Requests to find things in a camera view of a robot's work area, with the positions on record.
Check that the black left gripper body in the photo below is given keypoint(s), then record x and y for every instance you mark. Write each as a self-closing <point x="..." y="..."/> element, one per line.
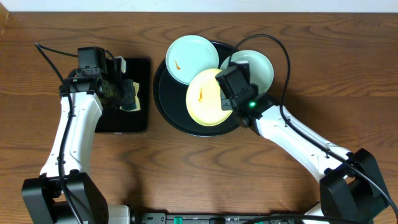
<point x="130" y="94"/>

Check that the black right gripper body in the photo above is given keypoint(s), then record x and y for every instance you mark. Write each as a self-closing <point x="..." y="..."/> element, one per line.
<point x="226" y="105"/>

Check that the yellow green sponge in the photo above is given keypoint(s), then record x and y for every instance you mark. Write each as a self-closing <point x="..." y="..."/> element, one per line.
<point x="136" y="106"/>

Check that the yellow plate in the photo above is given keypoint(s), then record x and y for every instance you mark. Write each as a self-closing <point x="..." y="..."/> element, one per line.
<point x="203" y="99"/>

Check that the light blue plate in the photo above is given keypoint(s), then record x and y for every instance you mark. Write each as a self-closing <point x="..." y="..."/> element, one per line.
<point x="262" y="72"/>
<point x="189" y="55"/>

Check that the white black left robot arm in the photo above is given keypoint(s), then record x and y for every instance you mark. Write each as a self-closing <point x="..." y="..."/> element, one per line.
<point x="64" y="191"/>

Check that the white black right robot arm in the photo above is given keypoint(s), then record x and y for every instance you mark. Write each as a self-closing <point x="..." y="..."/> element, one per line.
<point x="352" y="188"/>

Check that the black rectangular tray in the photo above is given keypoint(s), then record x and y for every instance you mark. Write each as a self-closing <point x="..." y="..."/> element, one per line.
<point x="118" y="121"/>

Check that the black round tray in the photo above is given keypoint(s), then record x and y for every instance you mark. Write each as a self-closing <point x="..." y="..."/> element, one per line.
<point x="169" y="96"/>

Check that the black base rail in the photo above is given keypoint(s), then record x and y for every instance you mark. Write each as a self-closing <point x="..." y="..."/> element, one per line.
<point x="192" y="218"/>

